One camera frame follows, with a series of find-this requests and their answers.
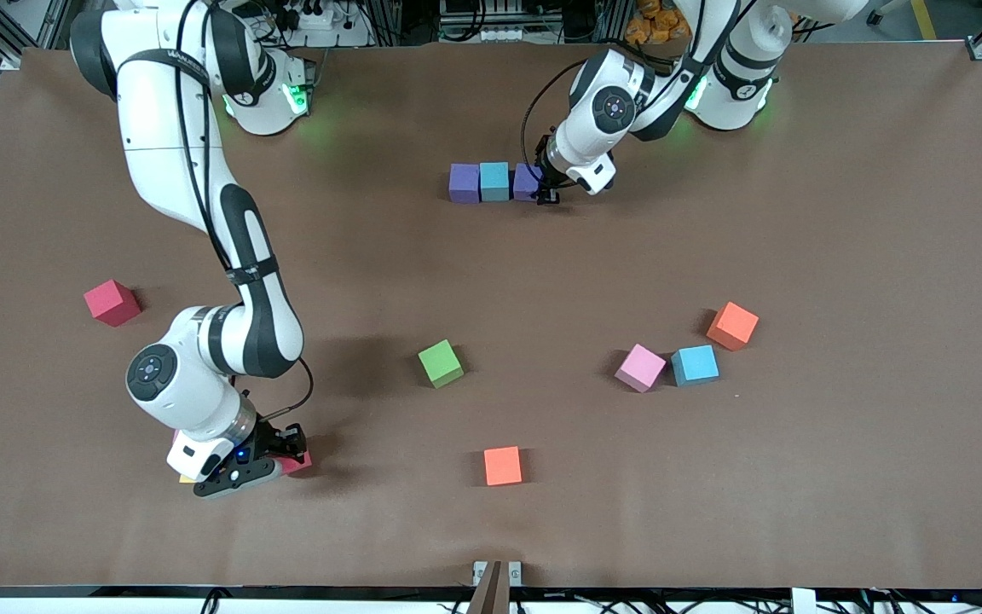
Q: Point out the orange plastic bag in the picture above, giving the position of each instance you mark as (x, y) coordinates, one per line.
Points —
(653, 26)

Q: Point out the orange foam cube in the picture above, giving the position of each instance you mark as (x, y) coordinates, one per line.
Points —
(732, 327)
(502, 466)

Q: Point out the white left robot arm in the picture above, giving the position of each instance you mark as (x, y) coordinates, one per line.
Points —
(738, 85)

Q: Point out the brown mount strut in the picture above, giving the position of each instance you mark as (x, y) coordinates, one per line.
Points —
(491, 593)

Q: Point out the small white block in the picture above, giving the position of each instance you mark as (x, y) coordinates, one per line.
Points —
(804, 601)

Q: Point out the metal mount bracket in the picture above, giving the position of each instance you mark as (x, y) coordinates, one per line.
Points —
(479, 571)

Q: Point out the purple foam cube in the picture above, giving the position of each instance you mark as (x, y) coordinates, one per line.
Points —
(463, 182)
(525, 182)

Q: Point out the white power strip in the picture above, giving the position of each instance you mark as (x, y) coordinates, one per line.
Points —
(491, 36)
(316, 15)

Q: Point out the red foam cube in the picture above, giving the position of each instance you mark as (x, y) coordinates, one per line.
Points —
(299, 465)
(112, 303)

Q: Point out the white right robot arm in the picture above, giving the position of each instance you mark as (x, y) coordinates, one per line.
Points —
(158, 128)

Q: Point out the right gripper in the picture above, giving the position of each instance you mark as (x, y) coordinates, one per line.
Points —
(274, 437)

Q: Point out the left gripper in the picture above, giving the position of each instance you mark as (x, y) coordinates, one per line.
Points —
(548, 182)

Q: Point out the blue foam cube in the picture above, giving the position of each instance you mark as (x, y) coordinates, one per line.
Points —
(695, 365)
(494, 181)

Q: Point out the green foam cube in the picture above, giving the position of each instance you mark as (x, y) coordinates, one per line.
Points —
(440, 363)

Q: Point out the brown table cover sheet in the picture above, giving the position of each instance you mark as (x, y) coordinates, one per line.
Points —
(840, 477)

